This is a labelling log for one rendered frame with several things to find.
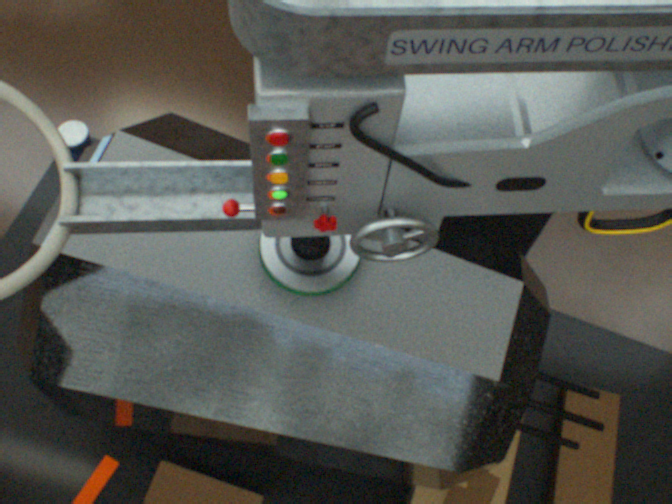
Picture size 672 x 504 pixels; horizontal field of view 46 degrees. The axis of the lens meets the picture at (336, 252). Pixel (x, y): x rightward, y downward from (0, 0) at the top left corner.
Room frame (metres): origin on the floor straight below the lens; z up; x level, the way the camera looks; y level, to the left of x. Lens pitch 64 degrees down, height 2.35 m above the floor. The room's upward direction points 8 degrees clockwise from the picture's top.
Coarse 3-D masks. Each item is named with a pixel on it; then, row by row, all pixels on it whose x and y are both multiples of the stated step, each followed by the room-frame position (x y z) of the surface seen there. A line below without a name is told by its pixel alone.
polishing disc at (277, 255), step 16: (272, 240) 0.73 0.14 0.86; (288, 240) 0.73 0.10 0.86; (336, 240) 0.75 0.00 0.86; (272, 256) 0.69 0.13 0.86; (288, 256) 0.70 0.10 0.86; (336, 256) 0.71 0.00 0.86; (352, 256) 0.72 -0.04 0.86; (272, 272) 0.65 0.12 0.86; (288, 272) 0.66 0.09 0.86; (304, 272) 0.66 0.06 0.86; (320, 272) 0.67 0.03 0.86; (336, 272) 0.67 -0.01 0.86; (304, 288) 0.63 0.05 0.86; (320, 288) 0.63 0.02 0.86
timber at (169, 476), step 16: (160, 464) 0.36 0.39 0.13; (160, 480) 0.32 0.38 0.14; (176, 480) 0.32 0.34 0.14; (192, 480) 0.33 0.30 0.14; (208, 480) 0.34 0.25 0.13; (160, 496) 0.28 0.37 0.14; (176, 496) 0.28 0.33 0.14; (192, 496) 0.29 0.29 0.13; (208, 496) 0.29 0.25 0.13; (224, 496) 0.30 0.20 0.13; (240, 496) 0.31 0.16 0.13; (256, 496) 0.31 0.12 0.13
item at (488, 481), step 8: (488, 472) 0.45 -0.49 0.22; (472, 480) 0.42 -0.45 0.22; (480, 480) 0.42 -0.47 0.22; (488, 480) 0.43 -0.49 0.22; (496, 480) 0.43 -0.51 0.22; (456, 488) 0.39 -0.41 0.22; (464, 488) 0.40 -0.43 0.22; (472, 488) 0.40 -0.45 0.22; (480, 488) 0.40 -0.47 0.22; (488, 488) 0.40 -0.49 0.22; (496, 488) 0.41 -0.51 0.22; (448, 496) 0.37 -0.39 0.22; (456, 496) 0.37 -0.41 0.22; (464, 496) 0.38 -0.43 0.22; (472, 496) 0.38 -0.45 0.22; (480, 496) 0.38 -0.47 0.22; (488, 496) 0.38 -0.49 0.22
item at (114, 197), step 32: (96, 192) 0.68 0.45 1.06; (128, 192) 0.69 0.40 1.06; (160, 192) 0.70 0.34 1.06; (192, 192) 0.71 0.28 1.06; (224, 192) 0.72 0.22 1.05; (64, 224) 0.59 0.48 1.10; (96, 224) 0.60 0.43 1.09; (128, 224) 0.61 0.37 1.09; (160, 224) 0.62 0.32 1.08; (192, 224) 0.63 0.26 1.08; (224, 224) 0.64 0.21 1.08; (256, 224) 0.65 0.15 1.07
